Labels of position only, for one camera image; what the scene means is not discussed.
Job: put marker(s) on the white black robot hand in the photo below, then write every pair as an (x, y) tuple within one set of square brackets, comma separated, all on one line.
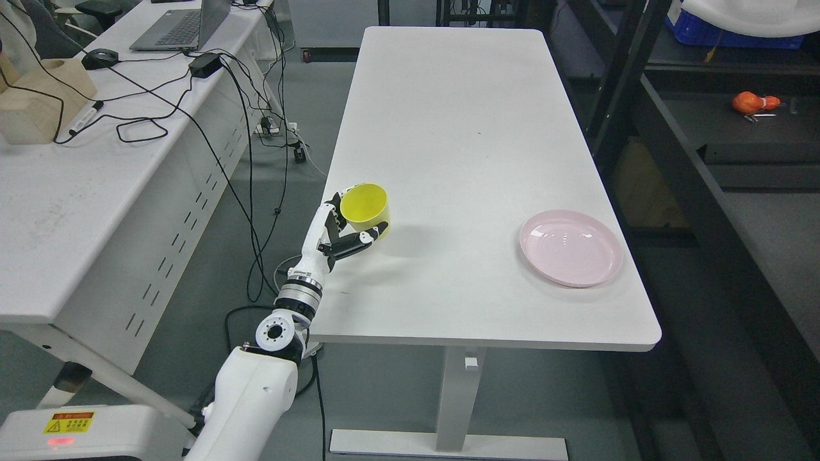
[(329, 239)]

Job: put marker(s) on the yellow plastic cup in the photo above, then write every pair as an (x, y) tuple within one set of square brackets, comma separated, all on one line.
[(366, 205)]

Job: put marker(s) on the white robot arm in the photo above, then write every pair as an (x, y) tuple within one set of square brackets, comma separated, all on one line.
[(256, 385)]

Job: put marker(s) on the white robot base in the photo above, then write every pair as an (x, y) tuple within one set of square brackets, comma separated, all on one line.
[(97, 432)]

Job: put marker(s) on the black metal shelf left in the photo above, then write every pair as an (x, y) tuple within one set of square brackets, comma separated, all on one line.
[(736, 288)]

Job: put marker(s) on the orange toy on shelf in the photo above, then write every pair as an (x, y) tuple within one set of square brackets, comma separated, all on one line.
[(752, 107)]

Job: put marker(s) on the white power strip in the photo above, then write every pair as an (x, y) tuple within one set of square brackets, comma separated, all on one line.
[(267, 127)]

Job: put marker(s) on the white standing desk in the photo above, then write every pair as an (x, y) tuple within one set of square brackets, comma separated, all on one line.
[(442, 329)]

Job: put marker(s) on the black power adapter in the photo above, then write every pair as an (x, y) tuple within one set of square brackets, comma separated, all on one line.
[(205, 65)]

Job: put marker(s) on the white side desk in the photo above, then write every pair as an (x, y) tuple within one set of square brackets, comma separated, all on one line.
[(97, 232)]

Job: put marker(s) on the pink plastic plate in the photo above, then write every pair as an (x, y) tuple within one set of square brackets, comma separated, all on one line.
[(570, 248)]

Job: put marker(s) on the grey laptop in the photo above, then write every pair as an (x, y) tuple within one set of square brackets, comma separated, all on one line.
[(183, 29)]

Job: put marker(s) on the black white marker pen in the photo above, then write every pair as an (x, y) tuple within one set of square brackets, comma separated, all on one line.
[(86, 118)]

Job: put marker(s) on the black computer mouse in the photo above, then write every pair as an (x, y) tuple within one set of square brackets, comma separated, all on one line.
[(100, 59)]

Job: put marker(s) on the wooden block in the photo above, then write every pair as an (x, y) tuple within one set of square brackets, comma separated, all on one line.
[(35, 104)]

